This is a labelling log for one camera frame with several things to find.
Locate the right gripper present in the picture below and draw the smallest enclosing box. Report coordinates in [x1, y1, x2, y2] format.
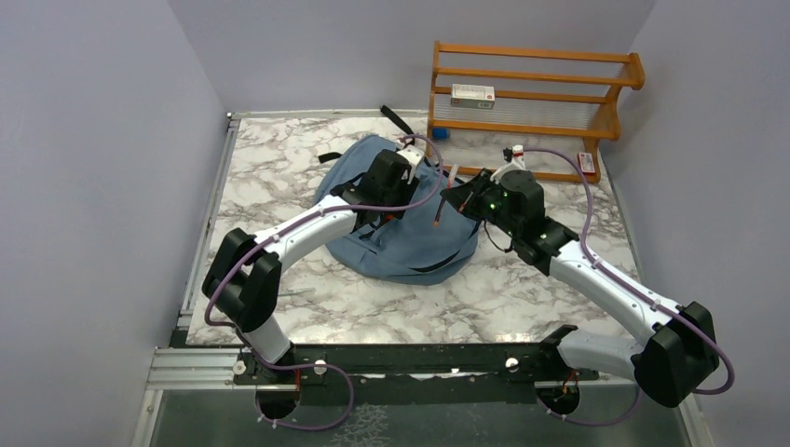
[443, 168, 521, 238]

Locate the red pen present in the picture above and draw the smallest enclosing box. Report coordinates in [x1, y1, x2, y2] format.
[433, 164, 459, 227]

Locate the blue student backpack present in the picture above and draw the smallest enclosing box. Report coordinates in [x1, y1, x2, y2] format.
[314, 135, 479, 285]

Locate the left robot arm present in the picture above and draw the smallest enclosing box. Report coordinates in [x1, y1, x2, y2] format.
[201, 146, 424, 383]

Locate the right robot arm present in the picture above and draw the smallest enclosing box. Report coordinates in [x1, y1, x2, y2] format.
[441, 169, 720, 408]

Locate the white box on shelf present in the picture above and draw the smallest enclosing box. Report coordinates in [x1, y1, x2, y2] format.
[450, 84, 496, 110]

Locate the small red white box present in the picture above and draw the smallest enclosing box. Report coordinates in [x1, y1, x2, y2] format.
[577, 152, 597, 176]

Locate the wooden shelf rack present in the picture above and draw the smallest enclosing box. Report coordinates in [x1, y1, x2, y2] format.
[427, 41, 647, 183]

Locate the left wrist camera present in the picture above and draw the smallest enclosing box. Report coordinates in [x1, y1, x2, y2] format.
[398, 142, 425, 184]

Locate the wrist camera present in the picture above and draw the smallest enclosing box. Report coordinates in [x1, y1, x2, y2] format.
[398, 142, 425, 184]
[491, 144, 526, 183]

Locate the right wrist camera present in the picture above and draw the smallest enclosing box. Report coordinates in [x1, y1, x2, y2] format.
[491, 144, 526, 183]

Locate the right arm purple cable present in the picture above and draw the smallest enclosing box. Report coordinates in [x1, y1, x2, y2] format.
[506, 145, 736, 428]

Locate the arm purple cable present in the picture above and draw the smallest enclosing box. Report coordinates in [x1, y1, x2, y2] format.
[203, 134, 445, 431]
[506, 145, 736, 428]

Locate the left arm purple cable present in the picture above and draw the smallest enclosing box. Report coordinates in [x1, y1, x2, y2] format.
[203, 134, 445, 431]

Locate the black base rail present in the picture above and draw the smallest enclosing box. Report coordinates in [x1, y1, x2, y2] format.
[170, 330, 619, 409]

